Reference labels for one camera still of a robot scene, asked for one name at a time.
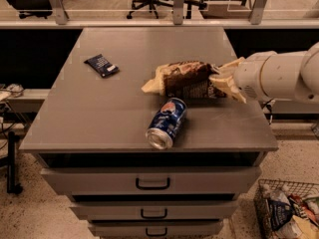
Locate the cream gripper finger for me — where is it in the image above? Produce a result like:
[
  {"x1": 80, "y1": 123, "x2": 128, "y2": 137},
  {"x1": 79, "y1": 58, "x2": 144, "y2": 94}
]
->
[
  {"x1": 217, "y1": 57, "x2": 245, "y2": 75},
  {"x1": 209, "y1": 75, "x2": 246, "y2": 104}
]

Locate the brown chip bag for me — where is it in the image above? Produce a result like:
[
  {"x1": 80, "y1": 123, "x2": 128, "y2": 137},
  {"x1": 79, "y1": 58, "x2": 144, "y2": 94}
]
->
[{"x1": 142, "y1": 61, "x2": 226, "y2": 100}]

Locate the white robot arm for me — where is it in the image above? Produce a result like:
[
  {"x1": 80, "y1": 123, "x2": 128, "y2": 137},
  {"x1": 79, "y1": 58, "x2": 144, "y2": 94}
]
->
[{"x1": 209, "y1": 43, "x2": 319, "y2": 104}]

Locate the blue pepsi can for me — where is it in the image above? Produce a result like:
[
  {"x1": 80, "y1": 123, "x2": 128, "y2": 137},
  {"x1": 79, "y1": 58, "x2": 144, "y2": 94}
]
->
[{"x1": 146, "y1": 98, "x2": 187, "y2": 149}]

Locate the blue white snack bag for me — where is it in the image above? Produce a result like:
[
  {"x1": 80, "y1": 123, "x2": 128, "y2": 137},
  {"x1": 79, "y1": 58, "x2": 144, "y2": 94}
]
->
[{"x1": 268, "y1": 189, "x2": 293, "y2": 230}]

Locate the red snack bag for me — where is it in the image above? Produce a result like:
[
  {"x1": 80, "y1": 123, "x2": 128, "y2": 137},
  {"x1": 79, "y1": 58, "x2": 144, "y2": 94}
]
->
[{"x1": 288, "y1": 194, "x2": 318, "y2": 225}]

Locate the yellow snack bag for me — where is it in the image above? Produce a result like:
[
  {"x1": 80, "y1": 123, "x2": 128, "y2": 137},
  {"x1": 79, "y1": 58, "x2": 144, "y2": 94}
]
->
[{"x1": 293, "y1": 216, "x2": 319, "y2": 239}]

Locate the black office chair centre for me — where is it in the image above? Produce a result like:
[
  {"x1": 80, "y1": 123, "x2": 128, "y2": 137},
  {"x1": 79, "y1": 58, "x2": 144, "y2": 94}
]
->
[{"x1": 126, "y1": 0, "x2": 207, "y2": 20}]

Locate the dark blue snack packet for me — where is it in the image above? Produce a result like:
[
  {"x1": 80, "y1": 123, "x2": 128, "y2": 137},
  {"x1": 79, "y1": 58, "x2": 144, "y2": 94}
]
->
[{"x1": 85, "y1": 54, "x2": 119, "y2": 79}]

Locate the grey drawer cabinet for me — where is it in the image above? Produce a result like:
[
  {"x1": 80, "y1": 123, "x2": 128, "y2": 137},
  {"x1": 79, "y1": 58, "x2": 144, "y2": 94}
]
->
[{"x1": 19, "y1": 26, "x2": 280, "y2": 239}]

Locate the metal glass railing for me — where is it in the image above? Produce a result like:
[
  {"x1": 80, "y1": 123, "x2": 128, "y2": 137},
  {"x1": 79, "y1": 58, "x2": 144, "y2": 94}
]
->
[{"x1": 0, "y1": 0, "x2": 319, "y2": 28}]

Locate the black stand left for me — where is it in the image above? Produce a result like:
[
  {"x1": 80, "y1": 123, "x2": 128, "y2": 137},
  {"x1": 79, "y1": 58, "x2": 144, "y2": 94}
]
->
[{"x1": 7, "y1": 131, "x2": 23, "y2": 195}]

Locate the black cable right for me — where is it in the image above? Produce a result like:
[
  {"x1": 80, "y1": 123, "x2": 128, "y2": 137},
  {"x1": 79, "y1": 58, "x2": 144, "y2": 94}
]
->
[{"x1": 260, "y1": 98, "x2": 277, "y2": 124}]

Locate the top drawer with black handle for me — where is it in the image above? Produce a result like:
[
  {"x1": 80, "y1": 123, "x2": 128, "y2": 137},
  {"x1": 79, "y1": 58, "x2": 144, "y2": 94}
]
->
[{"x1": 41, "y1": 166, "x2": 261, "y2": 195}]

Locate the drawer with black handle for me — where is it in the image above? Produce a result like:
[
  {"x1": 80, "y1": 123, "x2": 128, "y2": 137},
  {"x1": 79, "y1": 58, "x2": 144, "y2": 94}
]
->
[
  {"x1": 41, "y1": 166, "x2": 261, "y2": 195},
  {"x1": 71, "y1": 201, "x2": 238, "y2": 221},
  {"x1": 89, "y1": 220, "x2": 223, "y2": 237}
]

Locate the wire basket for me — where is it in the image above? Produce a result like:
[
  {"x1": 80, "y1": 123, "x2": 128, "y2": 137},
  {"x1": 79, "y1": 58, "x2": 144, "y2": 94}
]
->
[{"x1": 254, "y1": 179, "x2": 319, "y2": 239}]

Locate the middle drawer with black handle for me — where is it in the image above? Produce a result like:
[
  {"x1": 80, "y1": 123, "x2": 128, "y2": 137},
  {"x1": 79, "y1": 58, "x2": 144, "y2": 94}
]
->
[{"x1": 71, "y1": 201, "x2": 238, "y2": 221}]

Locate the bottom drawer with black handle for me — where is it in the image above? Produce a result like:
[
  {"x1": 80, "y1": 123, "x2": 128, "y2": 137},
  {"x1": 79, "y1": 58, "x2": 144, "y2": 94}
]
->
[{"x1": 89, "y1": 220, "x2": 223, "y2": 237}]

